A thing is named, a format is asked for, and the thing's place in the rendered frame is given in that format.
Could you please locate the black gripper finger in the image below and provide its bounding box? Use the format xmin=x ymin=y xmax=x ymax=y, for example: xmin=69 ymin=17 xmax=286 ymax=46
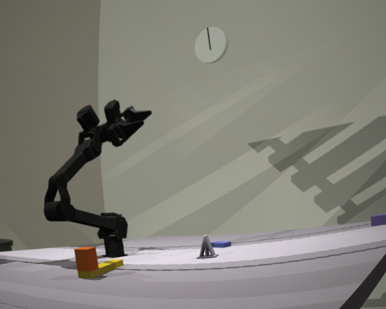
xmin=116 ymin=120 xmax=144 ymax=142
xmin=129 ymin=108 xmax=152 ymax=122

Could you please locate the purple rectangular block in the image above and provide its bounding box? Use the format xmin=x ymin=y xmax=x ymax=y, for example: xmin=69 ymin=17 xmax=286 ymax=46
xmin=371 ymin=214 xmax=386 ymax=226

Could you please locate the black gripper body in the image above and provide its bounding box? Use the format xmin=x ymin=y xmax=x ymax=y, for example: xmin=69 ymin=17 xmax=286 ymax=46
xmin=100 ymin=106 xmax=134 ymax=147

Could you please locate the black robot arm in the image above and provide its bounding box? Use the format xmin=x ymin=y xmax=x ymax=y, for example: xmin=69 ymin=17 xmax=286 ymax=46
xmin=44 ymin=99 xmax=128 ymax=258

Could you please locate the blue rectangular block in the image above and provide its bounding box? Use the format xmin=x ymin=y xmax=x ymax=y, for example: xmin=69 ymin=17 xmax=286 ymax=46
xmin=211 ymin=241 xmax=231 ymax=248

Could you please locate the yellow bar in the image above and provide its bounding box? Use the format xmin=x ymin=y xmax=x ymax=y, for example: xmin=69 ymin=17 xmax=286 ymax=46
xmin=74 ymin=247 xmax=124 ymax=279

